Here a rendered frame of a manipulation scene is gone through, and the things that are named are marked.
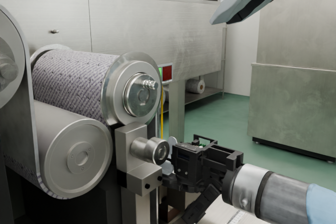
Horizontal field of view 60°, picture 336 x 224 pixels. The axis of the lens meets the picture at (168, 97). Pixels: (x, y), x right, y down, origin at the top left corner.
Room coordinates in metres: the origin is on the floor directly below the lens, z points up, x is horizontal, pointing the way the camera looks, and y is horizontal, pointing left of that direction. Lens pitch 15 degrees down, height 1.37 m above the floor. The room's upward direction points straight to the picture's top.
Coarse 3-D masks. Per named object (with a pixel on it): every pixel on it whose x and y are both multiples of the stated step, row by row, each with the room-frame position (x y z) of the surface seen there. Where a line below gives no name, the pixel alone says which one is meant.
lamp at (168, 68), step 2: (168, 66) 1.07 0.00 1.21; (170, 66) 1.08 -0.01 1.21; (164, 68) 1.05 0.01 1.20; (166, 68) 1.06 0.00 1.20; (168, 68) 1.07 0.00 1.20; (170, 68) 1.08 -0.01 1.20; (164, 70) 1.05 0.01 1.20; (166, 70) 1.06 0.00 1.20; (168, 70) 1.07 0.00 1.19; (170, 70) 1.08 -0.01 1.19; (164, 72) 1.05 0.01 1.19; (166, 72) 1.06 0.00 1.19; (168, 72) 1.07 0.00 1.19; (170, 72) 1.08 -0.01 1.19; (164, 74) 1.05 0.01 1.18; (166, 74) 1.06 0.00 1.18; (168, 74) 1.07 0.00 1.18; (170, 74) 1.08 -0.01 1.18; (164, 76) 1.05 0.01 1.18; (166, 76) 1.06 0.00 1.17; (168, 76) 1.07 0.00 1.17; (170, 76) 1.08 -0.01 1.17; (164, 78) 1.05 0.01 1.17; (166, 78) 1.06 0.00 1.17; (168, 78) 1.07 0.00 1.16; (170, 78) 1.08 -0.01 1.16; (164, 80) 1.05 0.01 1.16
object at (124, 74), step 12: (120, 72) 0.46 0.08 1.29; (132, 72) 0.48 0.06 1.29; (144, 72) 0.50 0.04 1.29; (156, 72) 0.52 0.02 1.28; (120, 84) 0.45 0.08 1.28; (120, 96) 0.45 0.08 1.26; (120, 108) 0.45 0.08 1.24; (120, 120) 0.45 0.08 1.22; (132, 120) 0.47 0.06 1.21; (144, 120) 0.50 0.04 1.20
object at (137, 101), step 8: (128, 80) 0.47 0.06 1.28; (136, 80) 0.47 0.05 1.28; (152, 80) 0.50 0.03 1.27; (128, 88) 0.46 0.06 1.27; (136, 88) 0.47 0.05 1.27; (144, 88) 0.49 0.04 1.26; (128, 96) 0.45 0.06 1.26; (136, 96) 0.47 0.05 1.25; (144, 96) 0.48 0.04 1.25; (152, 96) 0.50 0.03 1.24; (128, 104) 0.45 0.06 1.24; (136, 104) 0.47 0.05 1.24; (144, 104) 0.48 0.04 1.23; (152, 104) 0.50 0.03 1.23; (128, 112) 0.47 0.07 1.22; (136, 112) 0.47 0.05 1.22; (144, 112) 0.48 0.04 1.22
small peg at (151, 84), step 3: (144, 81) 0.47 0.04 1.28; (147, 81) 0.47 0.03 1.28; (150, 81) 0.47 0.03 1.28; (153, 81) 0.47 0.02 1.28; (141, 84) 0.47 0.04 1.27; (144, 84) 0.47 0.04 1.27; (147, 84) 0.47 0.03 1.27; (150, 84) 0.46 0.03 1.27; (153, 84) 0.46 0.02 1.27; (156, 84) 0.46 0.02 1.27; (144, 87) 0.47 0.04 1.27; (147, 87) 0.47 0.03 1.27; (150, 87) 0.46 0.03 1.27; (153, 87) 0.46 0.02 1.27; (156, 87) 0.46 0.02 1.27
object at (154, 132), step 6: (156, 114) 0.54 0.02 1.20; (156, 120) 0.54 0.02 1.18; (150, 126) 0.55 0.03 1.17; (156, 126) 0.54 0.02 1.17; (150, 132) 0.55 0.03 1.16; (156, 132) 0.54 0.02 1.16; (114, 138) 0.62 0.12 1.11; (114, 144) 0.62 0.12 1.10; (114, 150) 0.62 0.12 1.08; (114, 156) 0.62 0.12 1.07; (114, 162) 0.62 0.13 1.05; (156, 192) 0.54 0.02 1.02
